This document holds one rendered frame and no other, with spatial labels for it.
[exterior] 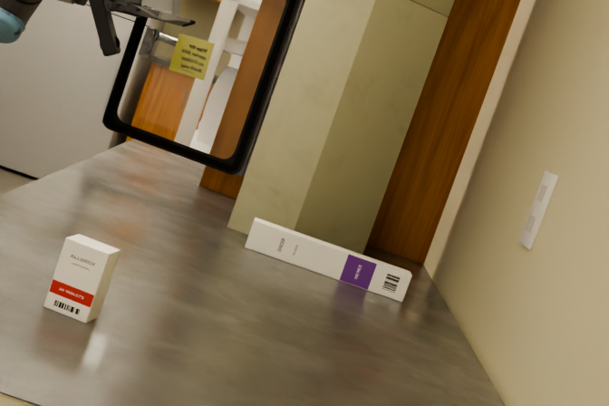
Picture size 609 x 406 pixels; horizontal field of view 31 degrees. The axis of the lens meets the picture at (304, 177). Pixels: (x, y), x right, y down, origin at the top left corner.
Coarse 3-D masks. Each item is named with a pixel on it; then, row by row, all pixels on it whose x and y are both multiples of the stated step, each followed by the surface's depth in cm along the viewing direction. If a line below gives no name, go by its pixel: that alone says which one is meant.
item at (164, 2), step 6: (144, 0) 192; (150, 0) 191; (156, 0) 191; (162, 0) 191; (168, 0) 191; (144, 6) 192; (150, 6) 191; (156, 6) 191; (162, 6) 191; (168, 6) 191; (162, 12) 190; (168, 12) 190; (174, 12) 191; (162, 18) 190; (168, 18) 190; (174, 18) 190; (180, 18) 190; (186, 18) 191; (180, 24) 191
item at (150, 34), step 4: (148, 28) 215; (148, 32) 215; (152, 32) 215; (156, 32) 215; (144, 36) 215; (148, 36) 215; (152, 36) 215; (156, 36) 216; (144, 40) 215; (148, 40) 215; (152, 40) 215; (144, 44) 215; (148, 44) 215; (152, 44) 215; (140, 48) 216; (144, 48) 216; (148, 48) 215; (140, 52) 216; (144, 52) 216; (148, 52) 215; (144, 56) 216; (148, 56) 215
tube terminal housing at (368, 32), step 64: (320, 0) 181; (384, 0) 182; (448, 0) 193; (320, 64) 182; (384, 64) 187; (320, 128) 183; (384, 128) 193; (256, 192) 184; (320, 192) 186; (384, 192) 198
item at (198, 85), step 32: (192, 0) 215; (224, 0) 214; (256, 0) 213; (160, 32) 216; (192, 32) 215; (224, 32) 214; (256, 32) 213; (288, 32) 212; (160, 64) 217; (192, 64) 216; (224, 64) 215; (256, 64) 213; (128, 96) 218; (160, 96) 217; (192, 96) 216; (224, 96) 215; (160, 128) 217; (192, 128) 216; (224, 128) 215
